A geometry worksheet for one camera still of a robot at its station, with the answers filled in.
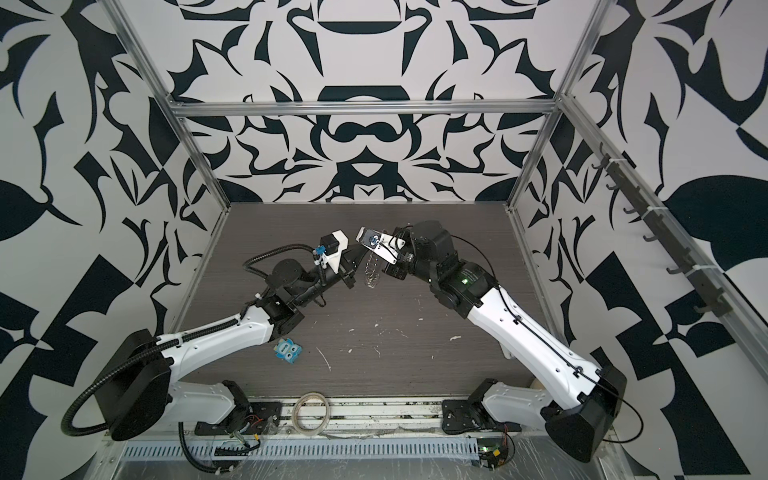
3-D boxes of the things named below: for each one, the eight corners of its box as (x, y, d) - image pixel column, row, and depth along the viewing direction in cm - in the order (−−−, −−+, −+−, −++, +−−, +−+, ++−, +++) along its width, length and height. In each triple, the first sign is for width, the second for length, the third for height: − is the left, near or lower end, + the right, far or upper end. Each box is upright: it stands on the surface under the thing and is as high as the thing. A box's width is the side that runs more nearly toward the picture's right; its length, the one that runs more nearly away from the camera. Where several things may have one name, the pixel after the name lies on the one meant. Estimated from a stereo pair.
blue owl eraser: (273, 353, 86) (270, 351, 85) (285, 337, 89) (283, 334, 88) (292, 365, 84) (291, 363, 83) (304, 349, 87) (303, 346, 86)
